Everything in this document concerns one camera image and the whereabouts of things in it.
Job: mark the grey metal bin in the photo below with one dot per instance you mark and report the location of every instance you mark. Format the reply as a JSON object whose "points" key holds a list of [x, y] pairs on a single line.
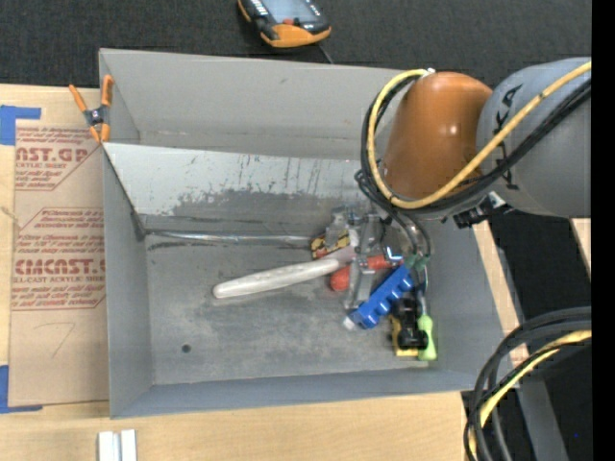
{"points": [[269, 305]]}

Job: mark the yellow and red packet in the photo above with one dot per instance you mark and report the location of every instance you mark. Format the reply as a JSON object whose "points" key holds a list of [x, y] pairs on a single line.
{"points": [[323, 247]]}

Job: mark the blue toy brick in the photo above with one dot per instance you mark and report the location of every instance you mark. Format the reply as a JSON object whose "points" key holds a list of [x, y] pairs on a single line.
{"points": [[384, 298]]}

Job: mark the yellow toy car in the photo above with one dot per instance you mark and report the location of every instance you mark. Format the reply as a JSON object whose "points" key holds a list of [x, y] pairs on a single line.
{"points": [[406, 341]]}

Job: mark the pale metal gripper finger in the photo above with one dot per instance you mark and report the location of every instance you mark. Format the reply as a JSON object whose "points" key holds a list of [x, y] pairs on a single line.
{"points": [[360, 288], [342, 226]]}

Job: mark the light green plastic toy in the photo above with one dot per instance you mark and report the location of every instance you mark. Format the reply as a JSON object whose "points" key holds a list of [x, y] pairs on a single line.
{"points": [[427, 339]]}

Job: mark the brown cardboard board, red print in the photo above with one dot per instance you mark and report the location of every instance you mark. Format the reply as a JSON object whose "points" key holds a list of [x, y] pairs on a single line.
{"points": [[53, 238]]}

